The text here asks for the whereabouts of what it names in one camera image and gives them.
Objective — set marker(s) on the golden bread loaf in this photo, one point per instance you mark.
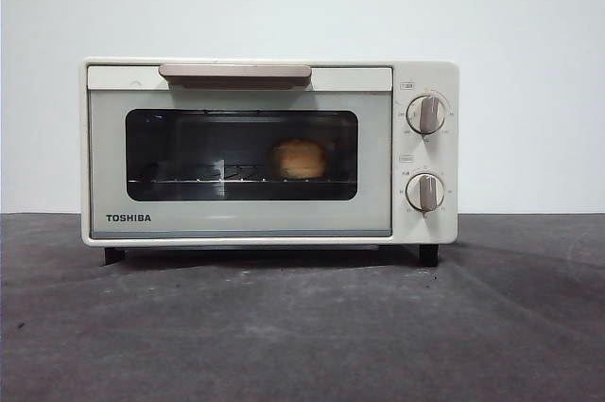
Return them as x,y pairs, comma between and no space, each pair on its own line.
299,158

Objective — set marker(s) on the white toaster oven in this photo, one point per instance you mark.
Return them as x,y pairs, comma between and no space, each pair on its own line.
435,75

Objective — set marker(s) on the beige oven knob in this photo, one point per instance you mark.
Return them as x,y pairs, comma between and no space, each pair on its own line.
425,191
426,114

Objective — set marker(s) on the glass oven door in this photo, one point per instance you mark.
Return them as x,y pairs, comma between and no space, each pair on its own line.
236,217

